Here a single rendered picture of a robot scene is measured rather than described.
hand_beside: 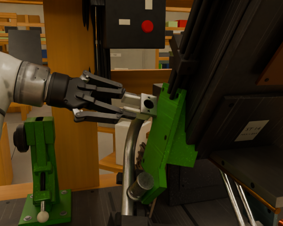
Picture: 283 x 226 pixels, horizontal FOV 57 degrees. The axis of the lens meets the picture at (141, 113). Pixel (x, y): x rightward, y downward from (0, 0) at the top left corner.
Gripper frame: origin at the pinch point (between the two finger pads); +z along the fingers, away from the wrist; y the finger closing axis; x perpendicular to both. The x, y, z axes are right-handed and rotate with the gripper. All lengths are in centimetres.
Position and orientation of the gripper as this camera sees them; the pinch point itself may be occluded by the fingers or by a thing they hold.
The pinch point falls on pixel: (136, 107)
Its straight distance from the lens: 62.6
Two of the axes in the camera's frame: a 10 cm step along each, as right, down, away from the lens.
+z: 9.4, 2.0, 2.9
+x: -3.5, 5.0, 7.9
